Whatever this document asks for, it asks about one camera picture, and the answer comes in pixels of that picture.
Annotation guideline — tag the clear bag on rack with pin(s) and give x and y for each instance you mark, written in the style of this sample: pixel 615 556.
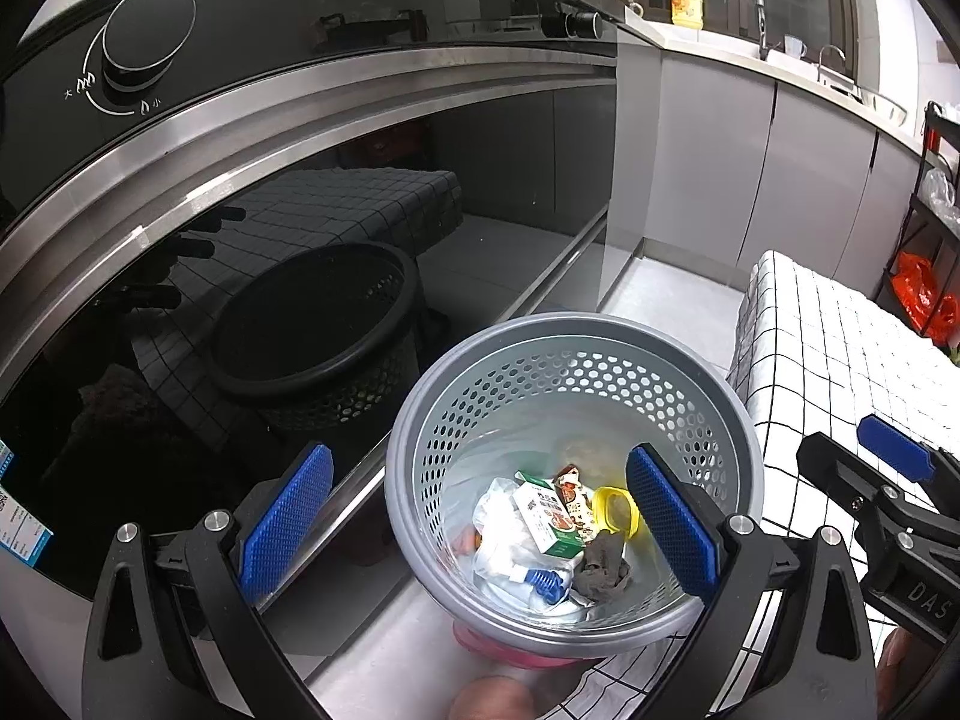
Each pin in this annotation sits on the clear bag on rack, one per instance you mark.
pixel 941 187

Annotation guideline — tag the red plastic bag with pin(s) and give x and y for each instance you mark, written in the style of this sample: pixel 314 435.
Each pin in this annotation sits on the red plastic bag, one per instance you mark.
pixel 911 285
pixel 945 319

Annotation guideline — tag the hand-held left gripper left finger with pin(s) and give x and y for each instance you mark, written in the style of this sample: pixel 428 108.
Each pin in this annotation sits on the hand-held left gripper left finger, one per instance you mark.
pixel 289 510

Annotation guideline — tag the pink plastic object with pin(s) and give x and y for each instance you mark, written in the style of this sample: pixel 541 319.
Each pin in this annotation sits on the pink plastic object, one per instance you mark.
pixel 510 652

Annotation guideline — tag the black glass stove unit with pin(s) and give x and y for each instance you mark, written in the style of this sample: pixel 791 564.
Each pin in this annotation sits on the black glass stove unit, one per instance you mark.
pixel 300 37

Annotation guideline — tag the grey perforated waste basket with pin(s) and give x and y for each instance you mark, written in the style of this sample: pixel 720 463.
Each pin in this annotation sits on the grey perforated waste basket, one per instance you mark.
pixel 570 345

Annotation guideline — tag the black metal rack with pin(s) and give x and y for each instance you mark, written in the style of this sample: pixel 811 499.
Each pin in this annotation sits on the black metal rack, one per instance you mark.
pixel 911 217

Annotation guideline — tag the person's leg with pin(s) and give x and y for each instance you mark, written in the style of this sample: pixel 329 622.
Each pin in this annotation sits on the person's leg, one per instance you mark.
pixel 491 701

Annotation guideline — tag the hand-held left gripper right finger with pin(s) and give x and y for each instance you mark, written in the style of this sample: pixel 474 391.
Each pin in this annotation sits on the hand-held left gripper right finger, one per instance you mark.
pixel 671 525

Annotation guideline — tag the cream and red snack wrapper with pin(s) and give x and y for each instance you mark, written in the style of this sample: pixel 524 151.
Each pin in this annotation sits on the cream and red snack wrapper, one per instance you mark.
pixel 574 506

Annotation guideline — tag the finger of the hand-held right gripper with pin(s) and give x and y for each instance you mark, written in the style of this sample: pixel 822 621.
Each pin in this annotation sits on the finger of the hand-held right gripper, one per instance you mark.
pixel 832 465
pixel 892 446

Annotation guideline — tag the white checkered tablecloth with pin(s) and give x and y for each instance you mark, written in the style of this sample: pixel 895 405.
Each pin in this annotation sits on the white checkered tablecloth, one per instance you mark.
pixel 810 345

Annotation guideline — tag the chrome kitchen faucet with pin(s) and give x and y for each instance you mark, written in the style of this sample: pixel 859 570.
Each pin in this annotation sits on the chrome kitchen faucet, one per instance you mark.
pixel 760 22

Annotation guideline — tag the grey cloth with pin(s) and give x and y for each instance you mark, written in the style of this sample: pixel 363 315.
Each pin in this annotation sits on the grey cloth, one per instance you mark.
pixel 604 566

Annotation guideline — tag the grey kitchen counter cabinet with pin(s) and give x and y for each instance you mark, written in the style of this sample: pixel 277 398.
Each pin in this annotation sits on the grey kitchen counter cabinet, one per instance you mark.
pixel 712 165

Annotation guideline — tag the blue and white sticker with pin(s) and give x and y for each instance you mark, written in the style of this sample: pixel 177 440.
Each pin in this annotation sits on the blue and white sticker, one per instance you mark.
pixel 19 532

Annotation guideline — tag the steel kitchen sink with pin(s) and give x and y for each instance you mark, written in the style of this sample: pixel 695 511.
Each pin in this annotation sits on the steel kitchen sink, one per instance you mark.
pixel 870 101

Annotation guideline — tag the yellow detergent bottle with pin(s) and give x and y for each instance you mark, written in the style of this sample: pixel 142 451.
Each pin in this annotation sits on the yellow detergent bottle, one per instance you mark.
pixel 686 7

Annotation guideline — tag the green and white carton box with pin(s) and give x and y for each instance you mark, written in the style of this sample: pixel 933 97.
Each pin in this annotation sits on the green and white carton box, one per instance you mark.
pixel 544 521

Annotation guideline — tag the clear plastic bag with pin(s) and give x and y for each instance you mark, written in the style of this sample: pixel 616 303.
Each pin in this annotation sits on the clear plastic bag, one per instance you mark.
pixel 502 540

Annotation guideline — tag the large black stove knob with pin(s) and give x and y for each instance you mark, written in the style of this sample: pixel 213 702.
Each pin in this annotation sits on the large black stove knob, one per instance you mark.
pixel 146 30

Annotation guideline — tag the small black stove knob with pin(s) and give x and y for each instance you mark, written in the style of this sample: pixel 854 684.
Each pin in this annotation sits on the small black stove knob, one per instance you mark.
pixel 577 24

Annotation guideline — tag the white cup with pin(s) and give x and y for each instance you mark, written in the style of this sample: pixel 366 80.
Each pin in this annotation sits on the white cup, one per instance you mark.
pixel 795 47

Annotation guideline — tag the person's right hand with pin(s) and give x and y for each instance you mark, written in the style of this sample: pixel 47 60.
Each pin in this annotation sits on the person's right hand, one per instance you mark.
pixel 900 671

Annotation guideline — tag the blue plastic caps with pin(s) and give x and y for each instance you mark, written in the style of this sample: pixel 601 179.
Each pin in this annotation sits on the blue plastic caps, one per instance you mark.
pixel 544 586

